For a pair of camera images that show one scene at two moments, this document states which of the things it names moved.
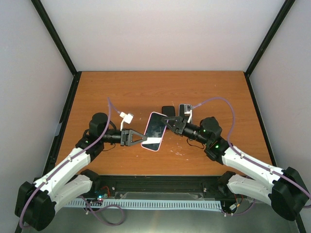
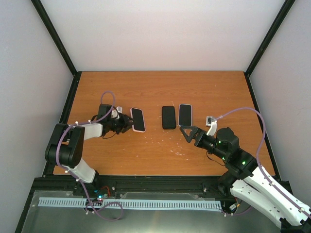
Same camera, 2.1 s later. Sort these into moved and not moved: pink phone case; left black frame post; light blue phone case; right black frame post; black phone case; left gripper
Moved: pink phone case; left gripper
Not moved: right black frame post; black phone case; light blue phone case; left black frame post
